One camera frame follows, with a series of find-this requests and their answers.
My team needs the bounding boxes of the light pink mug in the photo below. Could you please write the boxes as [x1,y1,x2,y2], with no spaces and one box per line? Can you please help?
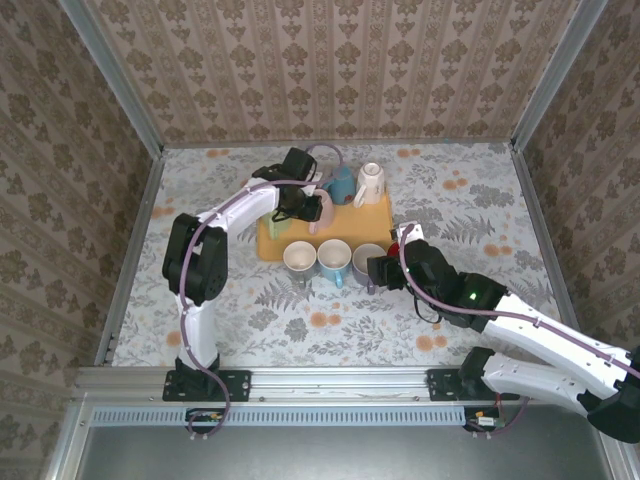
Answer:
[308,191,337,236]

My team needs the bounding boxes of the lavender mug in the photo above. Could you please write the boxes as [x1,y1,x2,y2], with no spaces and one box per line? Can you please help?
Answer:
[351,243,387,296]

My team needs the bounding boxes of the teal blue mug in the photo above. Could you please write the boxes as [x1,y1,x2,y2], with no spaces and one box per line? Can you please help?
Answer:
[321,166,358,206]

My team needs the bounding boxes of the light blue mug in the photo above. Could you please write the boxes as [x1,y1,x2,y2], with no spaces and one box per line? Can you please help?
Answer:
[317,238,353,290]

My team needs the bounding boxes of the grey mug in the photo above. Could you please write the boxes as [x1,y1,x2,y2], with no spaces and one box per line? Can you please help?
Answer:
[282,240,318,287]

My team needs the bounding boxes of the cream white mug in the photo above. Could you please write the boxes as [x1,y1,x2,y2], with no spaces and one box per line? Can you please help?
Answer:
[352,160,387,210]

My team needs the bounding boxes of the yellow plastic tray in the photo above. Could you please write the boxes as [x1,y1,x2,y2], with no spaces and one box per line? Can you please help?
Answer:
[255,192,395,263]

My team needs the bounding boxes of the floral tablecloth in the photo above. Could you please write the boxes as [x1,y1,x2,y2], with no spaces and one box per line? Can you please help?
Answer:
[110,143,574,370]

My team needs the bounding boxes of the small connector board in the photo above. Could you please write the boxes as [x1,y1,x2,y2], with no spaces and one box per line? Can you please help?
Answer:
[185,407,226,434]
[463,405,504,434]

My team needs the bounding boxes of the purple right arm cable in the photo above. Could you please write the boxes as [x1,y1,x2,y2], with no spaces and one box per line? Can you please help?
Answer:
[398,224,640,436]

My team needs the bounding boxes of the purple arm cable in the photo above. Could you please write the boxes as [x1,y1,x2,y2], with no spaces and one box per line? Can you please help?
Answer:
[398,224,640,436]
[178,143,345,441]

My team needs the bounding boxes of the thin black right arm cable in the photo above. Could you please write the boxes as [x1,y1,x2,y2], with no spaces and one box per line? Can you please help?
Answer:
[411,293,445,327]

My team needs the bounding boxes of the aluminium back rail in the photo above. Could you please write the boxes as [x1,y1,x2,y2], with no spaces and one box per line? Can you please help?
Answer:
[162,141,516,150]

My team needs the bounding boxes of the aluminium front rail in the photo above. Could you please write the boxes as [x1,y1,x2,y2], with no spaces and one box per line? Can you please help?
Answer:
[74,366,566,403]

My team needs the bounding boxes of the aluminium side rail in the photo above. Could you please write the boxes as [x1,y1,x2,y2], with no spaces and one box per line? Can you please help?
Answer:
[93,147,167,369]
[509,142,587,351]

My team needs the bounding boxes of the grey slotted cable duct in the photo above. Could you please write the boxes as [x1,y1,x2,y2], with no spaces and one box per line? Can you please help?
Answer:
[91,404,469,428]

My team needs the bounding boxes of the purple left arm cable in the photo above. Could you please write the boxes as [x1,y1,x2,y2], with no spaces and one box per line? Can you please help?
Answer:
[178,143,345,441]

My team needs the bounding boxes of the aluminium corner post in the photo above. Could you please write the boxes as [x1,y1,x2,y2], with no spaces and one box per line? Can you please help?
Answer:
[509,0,610,154]
[55,0,166,159]

